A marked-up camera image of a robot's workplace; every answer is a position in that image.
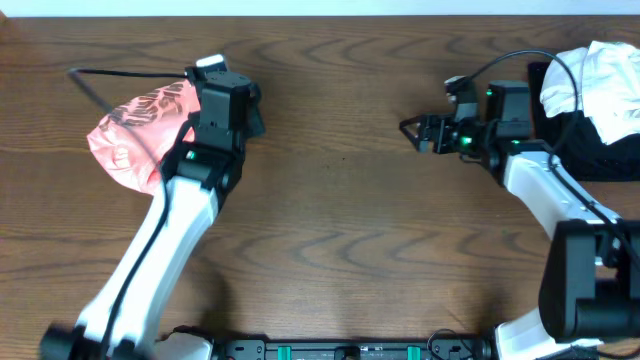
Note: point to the black fabric container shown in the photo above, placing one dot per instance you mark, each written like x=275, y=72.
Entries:
x=583, y=155

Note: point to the white crumpled cloth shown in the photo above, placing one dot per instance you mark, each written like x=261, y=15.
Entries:
x=602, y=81

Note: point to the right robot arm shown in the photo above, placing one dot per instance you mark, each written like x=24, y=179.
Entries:
x=589, y=293

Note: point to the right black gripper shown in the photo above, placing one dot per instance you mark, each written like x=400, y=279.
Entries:
x=442, y=123

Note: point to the pink printed t-shirt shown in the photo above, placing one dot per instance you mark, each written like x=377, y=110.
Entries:
x=130, y=141

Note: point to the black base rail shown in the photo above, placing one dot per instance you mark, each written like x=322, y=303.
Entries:
x=182, y=346

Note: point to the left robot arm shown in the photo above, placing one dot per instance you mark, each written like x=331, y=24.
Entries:
x=200, y=170

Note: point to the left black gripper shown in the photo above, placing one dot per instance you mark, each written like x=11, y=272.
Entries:
x=253, y=125

